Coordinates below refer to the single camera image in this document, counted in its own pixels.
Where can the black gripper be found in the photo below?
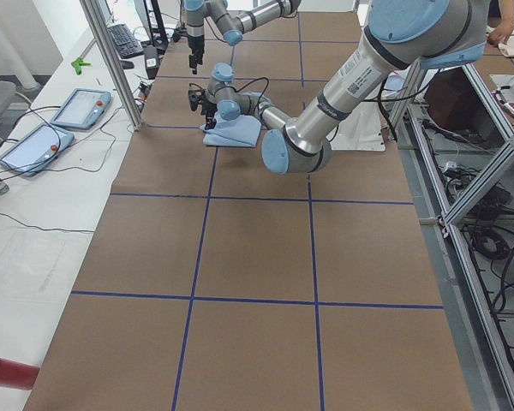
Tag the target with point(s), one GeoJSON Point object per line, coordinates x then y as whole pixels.
{"type": "Point", "coordinates": [194, 44]}
{"type": "Point", "coordinates": [209, 107]}

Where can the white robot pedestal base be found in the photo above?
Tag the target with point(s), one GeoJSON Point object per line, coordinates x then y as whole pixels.
{"type": "Point", "coordinates": [360, 131]}

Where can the aluminium frame post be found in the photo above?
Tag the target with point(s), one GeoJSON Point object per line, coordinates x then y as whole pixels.
{"type": "Point", "coordinates": [97, 24]}

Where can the red fire extinguisher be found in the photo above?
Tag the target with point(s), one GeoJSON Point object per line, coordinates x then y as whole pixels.
{"type": "Point", "coordinates": [16, 375]}

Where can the upper teach pendant tablet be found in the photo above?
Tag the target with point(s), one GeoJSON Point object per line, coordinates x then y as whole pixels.
{"type": "Point", "coordinates": [81, 109]}

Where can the teach pendant tablet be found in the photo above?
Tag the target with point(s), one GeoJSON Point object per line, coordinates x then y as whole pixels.
{"type": "Point", "coordinates": [36, 150]}
{"type": "Point", "coordinates": [81, 109]}

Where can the lower teach pendant tablet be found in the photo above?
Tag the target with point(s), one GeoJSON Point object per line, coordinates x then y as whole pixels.
{"type": "Point", "coordinates": [36, 150]}

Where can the light blue t-shirt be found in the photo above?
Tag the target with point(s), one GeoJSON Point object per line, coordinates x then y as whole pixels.
{"type": "Point", "coordinates": [235, 121]}

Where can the black keyboard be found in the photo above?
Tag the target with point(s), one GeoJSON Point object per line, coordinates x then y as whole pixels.
{"type": "Point", "coordinates": [125, 43]}

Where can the aluminium frame rack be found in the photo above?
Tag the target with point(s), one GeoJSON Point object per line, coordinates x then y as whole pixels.
{"type": "Point", "coordinates": [456, 129]}

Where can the person's hand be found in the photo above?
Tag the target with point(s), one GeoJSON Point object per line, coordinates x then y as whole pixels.
{"type": "Point", "coordinates": [501, 33]}

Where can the green plastic clamp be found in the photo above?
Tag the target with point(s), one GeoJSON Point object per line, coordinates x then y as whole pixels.
{"type": "Point", "coordinates": [78, 64]}

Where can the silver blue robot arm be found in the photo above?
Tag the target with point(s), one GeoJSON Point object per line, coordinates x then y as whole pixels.
{"type": "Point", "coordinates": [231, 27]}
{"type": "Point", "coordinates": [436, 34]}

